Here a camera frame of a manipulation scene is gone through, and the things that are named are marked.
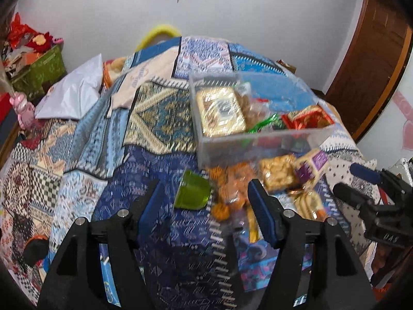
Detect clear bag of fried snacks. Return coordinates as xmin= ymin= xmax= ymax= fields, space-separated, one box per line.
xmin=234 ymin=82 xmax=279 ymax=133

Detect purple and white snack box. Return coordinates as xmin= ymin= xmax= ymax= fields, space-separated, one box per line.
xmin=294 ymin=148 xmax=329 ymax=189

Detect white sliding wardrobe door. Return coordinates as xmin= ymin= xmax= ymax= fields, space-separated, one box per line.
xmin=357 ymin=59 xmax=413 ymax=169

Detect clear bag of peanut brittle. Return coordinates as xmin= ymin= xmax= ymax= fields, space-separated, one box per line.
xmin=258 ymin=154 xmax=299 ymax=192

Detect red and gold snack pack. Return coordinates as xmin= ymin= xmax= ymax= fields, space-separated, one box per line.
xmin=281 ymin=104 xmax=335 ymax=129

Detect patchwork patterned bedspread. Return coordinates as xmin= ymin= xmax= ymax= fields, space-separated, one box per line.
xmin=0 ymin=35 xmax=385 ymax=310

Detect orange snack bag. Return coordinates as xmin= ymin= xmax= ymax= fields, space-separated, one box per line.
xmin=207 ymin=162 xmax=257 ymax=222

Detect brown wooden door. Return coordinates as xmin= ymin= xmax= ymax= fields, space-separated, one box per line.
xmin=325 ymin=0 xmax=412 ymax=141

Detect cardboard box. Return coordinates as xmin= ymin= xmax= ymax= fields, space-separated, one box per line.
xmin=276 ymin=59 xmax=297 ymax=74

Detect clear plastic storage bin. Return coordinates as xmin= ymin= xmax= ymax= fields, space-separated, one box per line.
xmin=189 ymin=71 xmax=336 ymax=169

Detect gold foil snack pack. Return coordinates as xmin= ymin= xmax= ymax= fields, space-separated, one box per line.
xmin=195 ymin=87 xmax=247 ymax=138

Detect green jelly cup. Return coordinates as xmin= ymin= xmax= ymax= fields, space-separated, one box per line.
xmin=174 ymin=169 xmax=211 ymax=211

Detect pink plush toy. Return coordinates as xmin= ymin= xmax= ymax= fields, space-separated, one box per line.
xmin=9 ymin=92 xmax=36 ymax=131

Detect white pillow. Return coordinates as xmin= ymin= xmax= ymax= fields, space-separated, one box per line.
xmin=35 ymin=54 xmax=103 ymax=120

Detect green storage box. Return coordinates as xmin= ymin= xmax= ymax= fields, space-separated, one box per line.
xmin=11 ymin=45 xmax=67 ymax=101

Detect yellow curved foam tube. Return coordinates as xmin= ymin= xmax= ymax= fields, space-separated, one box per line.
xmin=135 ymin=24 xmax=181 ymax=52

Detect red decorations pile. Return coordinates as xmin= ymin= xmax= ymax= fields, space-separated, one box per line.
xmin=1 ymin=12 xmax=65 ymax=79

